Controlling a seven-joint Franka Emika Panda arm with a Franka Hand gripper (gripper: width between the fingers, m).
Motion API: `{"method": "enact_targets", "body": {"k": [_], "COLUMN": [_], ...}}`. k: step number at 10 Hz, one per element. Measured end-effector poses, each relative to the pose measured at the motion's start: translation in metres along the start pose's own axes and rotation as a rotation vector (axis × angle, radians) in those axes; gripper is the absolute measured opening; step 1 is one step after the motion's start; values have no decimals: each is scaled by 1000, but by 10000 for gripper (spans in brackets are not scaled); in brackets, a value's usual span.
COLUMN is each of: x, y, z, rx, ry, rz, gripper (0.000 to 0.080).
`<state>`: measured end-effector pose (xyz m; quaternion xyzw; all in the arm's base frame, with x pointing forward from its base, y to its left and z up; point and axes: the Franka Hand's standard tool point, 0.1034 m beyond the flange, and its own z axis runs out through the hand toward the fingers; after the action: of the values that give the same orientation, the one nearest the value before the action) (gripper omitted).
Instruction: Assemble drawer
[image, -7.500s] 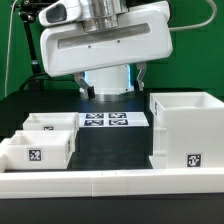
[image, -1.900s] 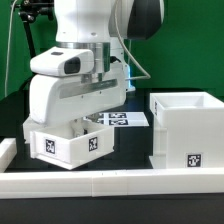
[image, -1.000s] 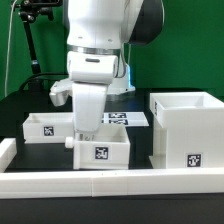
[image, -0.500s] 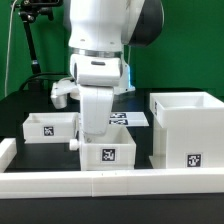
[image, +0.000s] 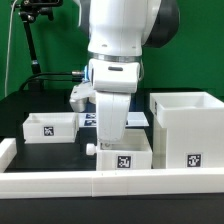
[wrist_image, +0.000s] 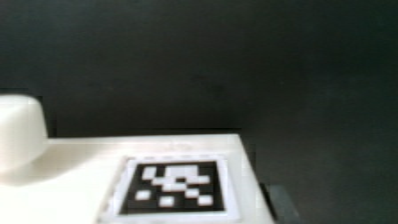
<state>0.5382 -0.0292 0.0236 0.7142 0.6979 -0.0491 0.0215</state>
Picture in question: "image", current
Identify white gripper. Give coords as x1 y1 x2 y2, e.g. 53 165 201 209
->
89 59 140 144

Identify white front drawer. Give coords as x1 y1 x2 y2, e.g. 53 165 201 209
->
86 129 152 171

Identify white drawer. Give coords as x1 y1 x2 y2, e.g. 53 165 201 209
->
86 129 152 171
23 112 79 143

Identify white drawer cabinet box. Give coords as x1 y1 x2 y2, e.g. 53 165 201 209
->
150 92 224 169

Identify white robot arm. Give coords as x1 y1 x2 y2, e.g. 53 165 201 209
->
73 0 180 144

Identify white rear drawer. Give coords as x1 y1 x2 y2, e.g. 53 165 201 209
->
23 112 79 143

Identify white fiducial marker sheet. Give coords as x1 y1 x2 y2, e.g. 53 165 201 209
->
79 112 149 128

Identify white table border fence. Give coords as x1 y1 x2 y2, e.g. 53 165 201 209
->
0 138 224 199

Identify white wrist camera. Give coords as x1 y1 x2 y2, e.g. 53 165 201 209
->
69 82 96 112

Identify black base cables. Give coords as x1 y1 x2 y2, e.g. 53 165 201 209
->
18 69 86 92

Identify black camera stand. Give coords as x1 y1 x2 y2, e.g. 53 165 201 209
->
19 0 63 92

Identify white hanging cable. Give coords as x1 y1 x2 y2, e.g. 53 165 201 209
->
3 0 20 98

